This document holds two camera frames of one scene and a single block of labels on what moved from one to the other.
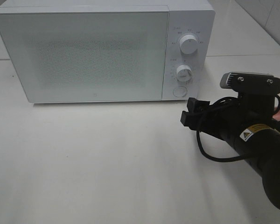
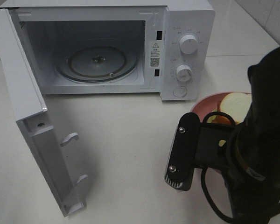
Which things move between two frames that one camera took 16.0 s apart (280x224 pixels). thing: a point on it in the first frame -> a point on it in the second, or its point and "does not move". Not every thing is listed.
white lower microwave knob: [184, 73] does not move
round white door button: [180, 91] does not move
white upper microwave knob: [188, 44] does not move
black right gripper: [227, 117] -> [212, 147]
